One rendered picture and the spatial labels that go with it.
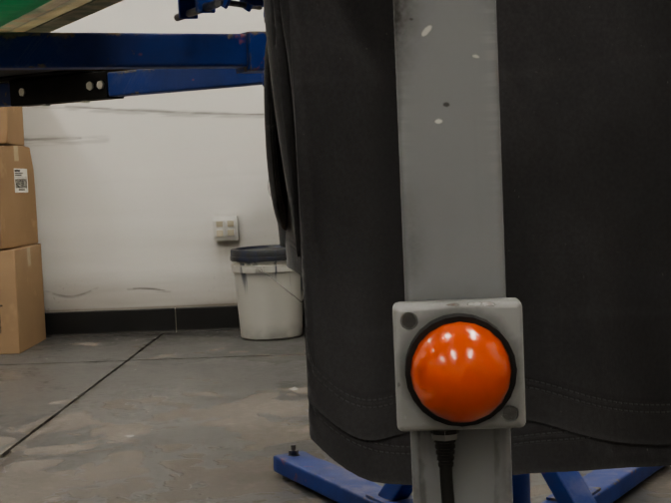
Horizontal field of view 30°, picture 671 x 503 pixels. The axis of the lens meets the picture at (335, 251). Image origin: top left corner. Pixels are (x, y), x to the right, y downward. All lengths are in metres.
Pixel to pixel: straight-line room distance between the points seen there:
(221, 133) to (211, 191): 0.25
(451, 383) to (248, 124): 5.01
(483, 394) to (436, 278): 0.06
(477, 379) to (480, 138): 0.10
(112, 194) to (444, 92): 5.08
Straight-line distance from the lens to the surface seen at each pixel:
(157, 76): 2.50
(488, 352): 0.46
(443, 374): 0.46
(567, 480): 2.02
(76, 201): 5.59
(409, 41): 0.49
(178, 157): 5.49
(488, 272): 0.49
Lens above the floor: 0.73
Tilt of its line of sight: 4 degrees down
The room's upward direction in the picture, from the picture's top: 3 degrees counter-clockwise
